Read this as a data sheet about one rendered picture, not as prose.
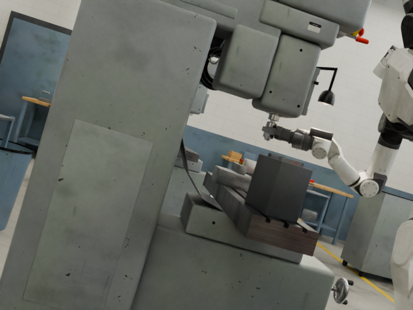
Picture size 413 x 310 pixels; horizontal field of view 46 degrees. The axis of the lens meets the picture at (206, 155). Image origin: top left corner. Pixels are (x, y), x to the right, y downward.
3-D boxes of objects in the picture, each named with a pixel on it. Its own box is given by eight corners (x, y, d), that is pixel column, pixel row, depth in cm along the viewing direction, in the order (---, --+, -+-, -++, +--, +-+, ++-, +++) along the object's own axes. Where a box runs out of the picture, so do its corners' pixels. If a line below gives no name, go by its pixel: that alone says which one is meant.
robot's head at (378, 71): (391, 85, 196) (381, 74, 202) (408, 64, 191) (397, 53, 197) (380, 80, 193) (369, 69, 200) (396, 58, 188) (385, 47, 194)
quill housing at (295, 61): (287, 119, 223) (308, 51, 222) (302, 120, 203) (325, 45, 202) (248, 107, 221) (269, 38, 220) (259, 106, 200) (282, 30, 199)
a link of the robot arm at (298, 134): (281, 123, 217) (307, 131, 214) (275, 144, 218) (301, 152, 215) (278, 120, 205) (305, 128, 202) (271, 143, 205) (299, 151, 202)
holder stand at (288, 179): (273, 209, 185) (289, 158, 184) (297, 224, 164) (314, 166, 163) (244, 201, 182) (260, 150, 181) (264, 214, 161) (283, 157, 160)
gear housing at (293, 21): (314, 55, 224) (321, 33, 224) (334, 47, 200) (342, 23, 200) (245, 31, 220) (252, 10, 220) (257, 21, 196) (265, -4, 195)
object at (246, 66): (249, 101, 223) (266, 45, 222) (262, 99, 199) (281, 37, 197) (209, 88, 220) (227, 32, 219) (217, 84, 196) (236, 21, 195)
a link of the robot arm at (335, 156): (314, 136, 212) (334, 158, 214) (310, 147, 205) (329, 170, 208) (326, 128, 208) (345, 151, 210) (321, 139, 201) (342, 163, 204)
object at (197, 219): (278, 243, 235) (286, 219, 234) (301, 265, 200) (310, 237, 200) (179, 215, 228) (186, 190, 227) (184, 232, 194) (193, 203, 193)
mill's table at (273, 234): (241, 195, 281) (244, 182, 281) (313, 256, 158) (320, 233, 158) (202, 184, 278) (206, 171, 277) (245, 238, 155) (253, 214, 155)
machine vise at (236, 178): (278, 198, 241) (284, 176, 241) (287, 203, 226) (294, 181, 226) (210, 178, 236) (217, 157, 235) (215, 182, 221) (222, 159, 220)
